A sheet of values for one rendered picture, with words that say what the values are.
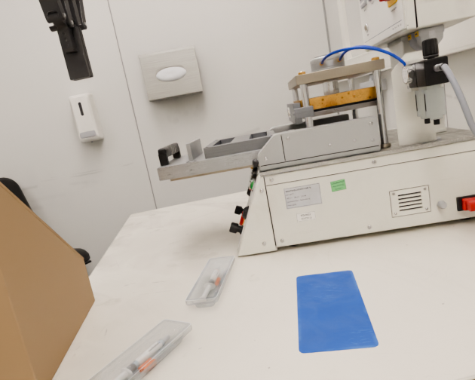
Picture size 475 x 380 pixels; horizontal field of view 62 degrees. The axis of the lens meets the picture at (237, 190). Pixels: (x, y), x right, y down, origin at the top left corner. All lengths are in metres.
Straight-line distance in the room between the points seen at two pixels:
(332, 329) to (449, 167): 0.46
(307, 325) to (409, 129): 0.47
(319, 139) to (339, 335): 0.41
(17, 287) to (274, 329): 0.35
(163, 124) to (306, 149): 1.64
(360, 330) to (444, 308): 0.12
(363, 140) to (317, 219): 0.19
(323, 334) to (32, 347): 0.38
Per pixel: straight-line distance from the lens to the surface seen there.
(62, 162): 2.53
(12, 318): 0.59
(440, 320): 0.61
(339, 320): 0.61
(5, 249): 0.59
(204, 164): 0.90
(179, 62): 2.29
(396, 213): 0.90
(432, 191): 0.91
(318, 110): 0.90
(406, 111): 0.89
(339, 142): 0.85
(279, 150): 0.83
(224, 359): 0.57
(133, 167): 2.44
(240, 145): 0.90
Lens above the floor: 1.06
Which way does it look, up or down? 11 degrees down
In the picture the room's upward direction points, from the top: 11 degrees counter-clockwise
